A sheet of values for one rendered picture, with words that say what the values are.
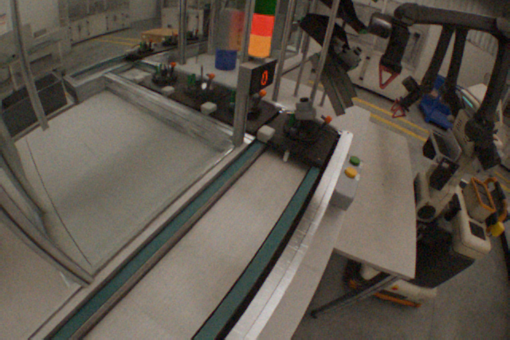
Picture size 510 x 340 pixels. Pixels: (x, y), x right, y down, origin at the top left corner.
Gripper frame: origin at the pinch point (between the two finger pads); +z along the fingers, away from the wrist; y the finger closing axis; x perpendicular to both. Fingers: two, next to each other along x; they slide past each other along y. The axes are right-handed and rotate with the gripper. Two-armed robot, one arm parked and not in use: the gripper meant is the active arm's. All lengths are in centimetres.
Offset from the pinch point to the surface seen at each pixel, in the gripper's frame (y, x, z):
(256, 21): 26.7, -32.2, -11.5
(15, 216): 81, -33, 2
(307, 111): 7.1, -19.6, 15.6
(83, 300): 86, -31, 27
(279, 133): 11.2, -26.2, 25.9
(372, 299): 3, 69, 122
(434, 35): -857, 202, -78
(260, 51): 26.3, -30.3, -4.5
